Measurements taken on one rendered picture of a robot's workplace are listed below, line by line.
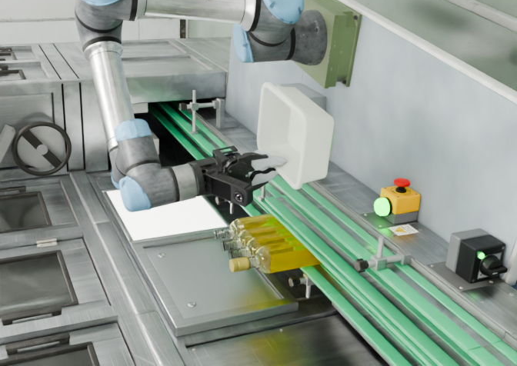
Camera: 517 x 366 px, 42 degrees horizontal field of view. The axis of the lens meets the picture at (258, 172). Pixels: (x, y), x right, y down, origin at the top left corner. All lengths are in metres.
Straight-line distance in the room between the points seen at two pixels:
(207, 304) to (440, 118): 0.76
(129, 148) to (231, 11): 0.45
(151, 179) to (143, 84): 1.30
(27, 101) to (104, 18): 1.04
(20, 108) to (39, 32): 2.77
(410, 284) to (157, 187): 0.56
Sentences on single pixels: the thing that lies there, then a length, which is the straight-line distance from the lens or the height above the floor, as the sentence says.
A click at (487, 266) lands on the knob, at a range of 1.44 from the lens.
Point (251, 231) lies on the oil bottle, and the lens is 1.84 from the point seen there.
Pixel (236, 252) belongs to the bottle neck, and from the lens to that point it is 1.77.
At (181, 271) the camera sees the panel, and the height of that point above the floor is 1.22.
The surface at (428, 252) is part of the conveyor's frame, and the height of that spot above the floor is 0.83.
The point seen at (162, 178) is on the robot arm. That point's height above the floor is 1.38.
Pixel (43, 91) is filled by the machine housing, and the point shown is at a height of 1.47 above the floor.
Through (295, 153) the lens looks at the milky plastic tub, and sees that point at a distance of 1.53.
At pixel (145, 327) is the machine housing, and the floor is 1.39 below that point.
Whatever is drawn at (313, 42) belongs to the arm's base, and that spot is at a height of 0.87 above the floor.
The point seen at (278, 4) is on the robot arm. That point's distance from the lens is 1.65.
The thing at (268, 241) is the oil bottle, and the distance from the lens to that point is 1.80.
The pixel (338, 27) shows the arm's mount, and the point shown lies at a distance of 1.82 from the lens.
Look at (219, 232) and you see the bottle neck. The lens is 1.86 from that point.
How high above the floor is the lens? 1.74
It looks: 23 degrees down
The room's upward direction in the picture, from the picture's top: 97 degrees counter-clockwise
